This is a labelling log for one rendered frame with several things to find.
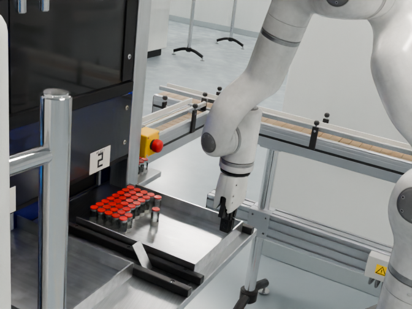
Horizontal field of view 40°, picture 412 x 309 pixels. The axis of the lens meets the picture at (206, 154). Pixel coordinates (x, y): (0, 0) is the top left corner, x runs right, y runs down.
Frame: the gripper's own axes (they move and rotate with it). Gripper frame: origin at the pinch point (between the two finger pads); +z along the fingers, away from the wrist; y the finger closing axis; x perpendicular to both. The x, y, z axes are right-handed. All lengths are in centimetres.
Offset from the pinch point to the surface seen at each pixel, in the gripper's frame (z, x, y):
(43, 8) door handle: -51, -30, 35
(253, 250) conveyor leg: 58, -20, -86
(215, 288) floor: 93, -40, -98
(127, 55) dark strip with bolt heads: -36, -36, -3
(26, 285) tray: 4, -25, 44
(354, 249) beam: 40, 21, -84
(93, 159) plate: -10.5, -35.3, 9.9
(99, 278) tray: 4.2, -14.3, 33.5
